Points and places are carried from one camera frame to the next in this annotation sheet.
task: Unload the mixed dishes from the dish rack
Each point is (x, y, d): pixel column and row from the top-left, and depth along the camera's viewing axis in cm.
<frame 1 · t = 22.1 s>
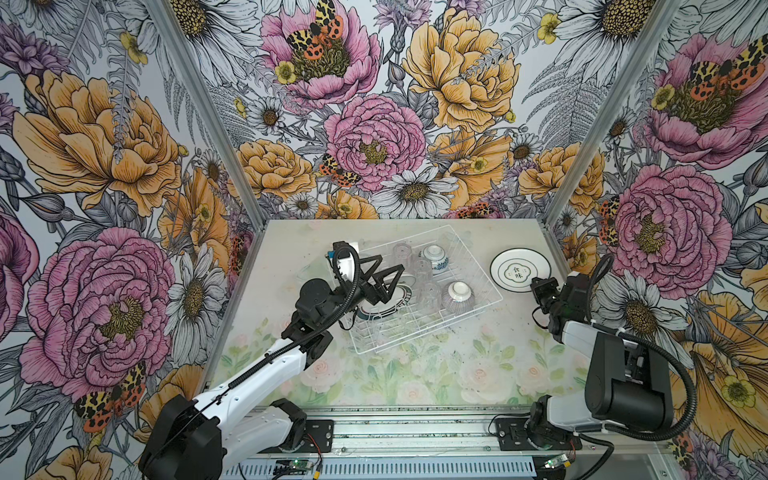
left hand: (394, 270, 71), fingers open
right hand: (530, 283, 92), fingers closed
white plate green rim: (514, 269, 99), point 9 cm above the table

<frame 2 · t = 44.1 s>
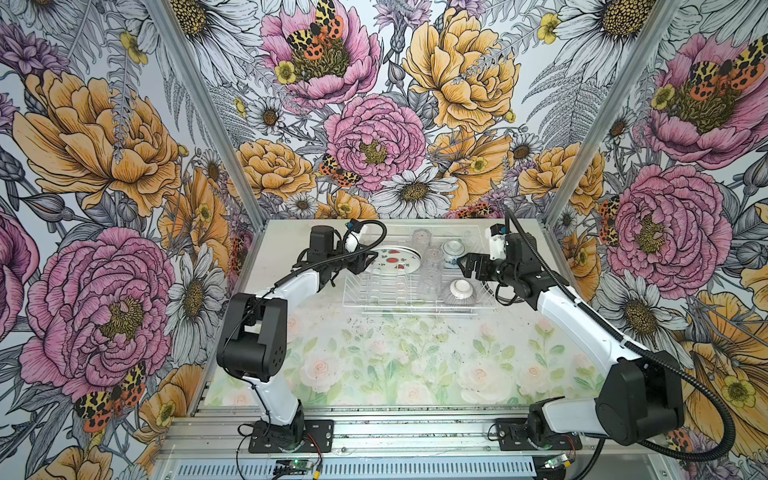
left hand: (371, 257, 93), fingers open
right hand: (471, 269, 85), fingers open
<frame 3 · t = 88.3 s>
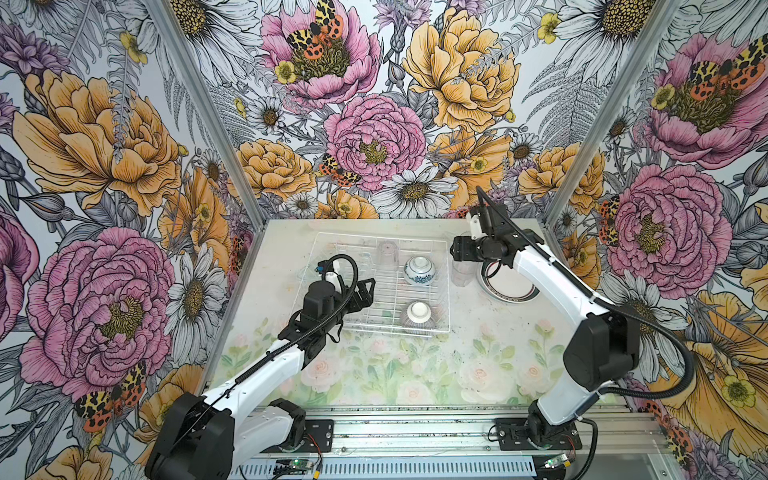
left hand: (363, 292, 84), fingers open
right hand: (463, 258, 87), fingers open
plate green red band: (499, 286, 103), point 3 cm above the table
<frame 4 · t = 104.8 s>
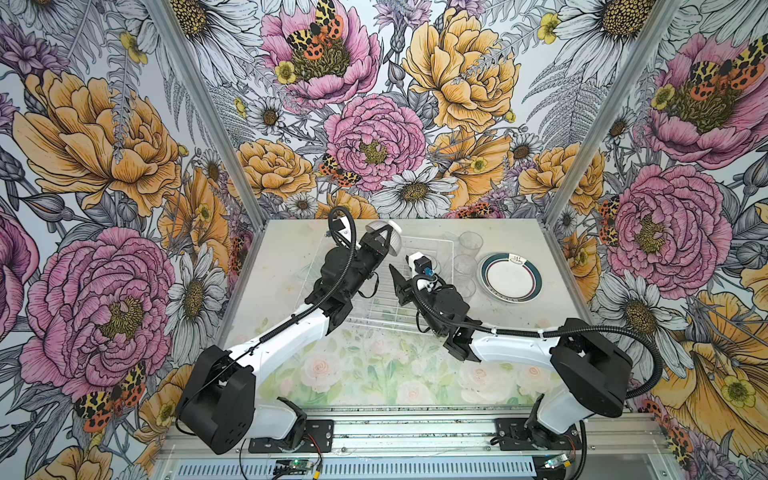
left hand: (395, 233, 75), fingers closed
right hand: (398, 268, 78), fingers open
clear glass far: (470, 243, 114), point 3 cm above the table
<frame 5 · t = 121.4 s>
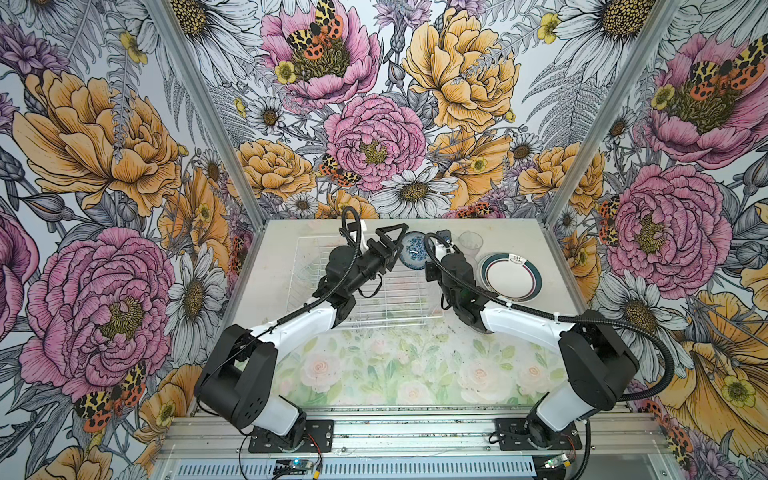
left hand: (409, 241, 77), fingers open
right hand: (435, 254, 87), fingers closed
white blue floral bowl: (414, 254, 95), point 16 cm above the table
